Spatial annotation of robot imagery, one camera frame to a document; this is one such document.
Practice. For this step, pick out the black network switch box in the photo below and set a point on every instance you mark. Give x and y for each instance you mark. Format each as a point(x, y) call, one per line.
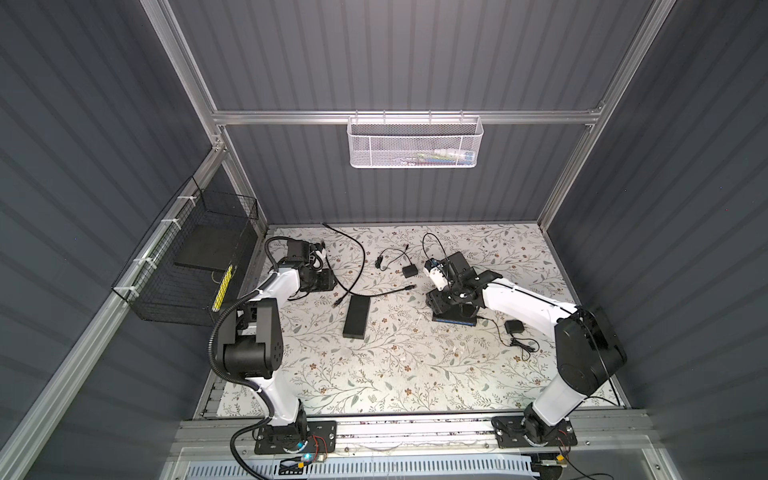
point(456, 317)

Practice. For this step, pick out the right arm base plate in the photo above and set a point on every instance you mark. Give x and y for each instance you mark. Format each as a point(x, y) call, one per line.
point(523, 431)

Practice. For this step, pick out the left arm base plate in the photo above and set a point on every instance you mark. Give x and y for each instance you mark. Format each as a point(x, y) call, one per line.
point(297, 438)

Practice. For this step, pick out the white wire mesh basket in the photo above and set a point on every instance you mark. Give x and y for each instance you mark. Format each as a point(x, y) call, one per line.
point(375, 143)

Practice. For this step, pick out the black power adapter with cable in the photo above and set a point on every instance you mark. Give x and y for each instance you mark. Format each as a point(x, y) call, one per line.
point(511, 334)

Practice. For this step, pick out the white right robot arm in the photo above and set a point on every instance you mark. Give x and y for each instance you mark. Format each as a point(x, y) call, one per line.
point(588, 351)

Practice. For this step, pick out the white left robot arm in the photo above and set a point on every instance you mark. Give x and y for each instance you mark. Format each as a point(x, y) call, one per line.
point(246, 346)

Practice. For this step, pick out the yellow striped tool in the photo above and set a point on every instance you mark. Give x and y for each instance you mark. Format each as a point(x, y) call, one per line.
point(223, 288)

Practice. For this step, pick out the white slotted cable duct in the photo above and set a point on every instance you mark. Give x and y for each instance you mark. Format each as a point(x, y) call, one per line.
point(405, 467)

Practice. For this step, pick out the small black adapter with cable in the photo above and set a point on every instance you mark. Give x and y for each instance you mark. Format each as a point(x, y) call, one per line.
point(400, 256)

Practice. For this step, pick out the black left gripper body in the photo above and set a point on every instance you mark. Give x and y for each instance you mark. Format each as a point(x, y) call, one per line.
point(317, 281)

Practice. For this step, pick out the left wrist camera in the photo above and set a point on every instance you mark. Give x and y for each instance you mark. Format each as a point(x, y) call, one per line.
point(317, 255)

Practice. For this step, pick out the black wire wall basket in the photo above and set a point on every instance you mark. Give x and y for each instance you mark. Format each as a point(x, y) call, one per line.
point(156, 290)

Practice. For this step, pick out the black foam pad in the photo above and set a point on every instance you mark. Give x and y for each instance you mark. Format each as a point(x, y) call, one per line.
point(208, 248)

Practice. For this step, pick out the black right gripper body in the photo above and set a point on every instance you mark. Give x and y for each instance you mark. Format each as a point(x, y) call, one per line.
point(445, 298)

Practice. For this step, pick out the items in white basket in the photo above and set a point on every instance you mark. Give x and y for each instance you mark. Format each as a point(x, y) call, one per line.
point(450, 157)

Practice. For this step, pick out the long black power brick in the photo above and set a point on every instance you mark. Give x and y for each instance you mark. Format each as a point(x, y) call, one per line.
point(356, 318)

